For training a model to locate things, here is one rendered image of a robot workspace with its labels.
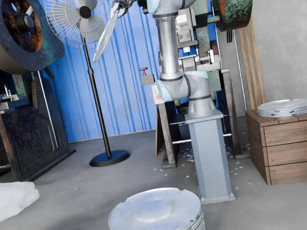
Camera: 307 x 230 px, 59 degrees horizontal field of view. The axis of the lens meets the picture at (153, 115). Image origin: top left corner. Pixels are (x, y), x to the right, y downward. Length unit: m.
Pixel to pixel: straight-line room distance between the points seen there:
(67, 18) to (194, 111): 1.44
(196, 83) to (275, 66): 2.22
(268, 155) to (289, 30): 2.21
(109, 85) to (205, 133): 2.28
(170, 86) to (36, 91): 1.84
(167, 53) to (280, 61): 2.37
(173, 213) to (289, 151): 0.89
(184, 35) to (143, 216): 1.52
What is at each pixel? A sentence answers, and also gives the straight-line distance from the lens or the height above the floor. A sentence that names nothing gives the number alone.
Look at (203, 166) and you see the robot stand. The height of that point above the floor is 0.20.
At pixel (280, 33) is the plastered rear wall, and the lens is 3.52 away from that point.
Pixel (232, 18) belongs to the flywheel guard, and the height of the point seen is 0.98.
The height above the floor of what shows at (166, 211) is 0.29.
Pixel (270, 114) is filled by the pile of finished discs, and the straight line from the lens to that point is 1.62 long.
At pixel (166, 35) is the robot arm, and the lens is 1.26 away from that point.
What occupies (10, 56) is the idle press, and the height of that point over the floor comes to 1.04.
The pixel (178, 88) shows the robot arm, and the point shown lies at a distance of 1.32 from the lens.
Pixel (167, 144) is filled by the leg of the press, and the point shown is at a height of 0.18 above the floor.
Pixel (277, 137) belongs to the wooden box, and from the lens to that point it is 1.55.
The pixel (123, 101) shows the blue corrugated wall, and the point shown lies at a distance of 3.46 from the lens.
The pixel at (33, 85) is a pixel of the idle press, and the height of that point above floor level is 0.81.
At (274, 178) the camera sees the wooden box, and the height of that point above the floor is 0.04.
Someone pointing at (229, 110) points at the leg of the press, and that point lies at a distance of 1.95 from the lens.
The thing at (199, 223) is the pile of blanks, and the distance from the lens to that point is 0.86.
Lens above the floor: 0.70
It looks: 9 degrees down
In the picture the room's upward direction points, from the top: 11 degrees counter-clockwise
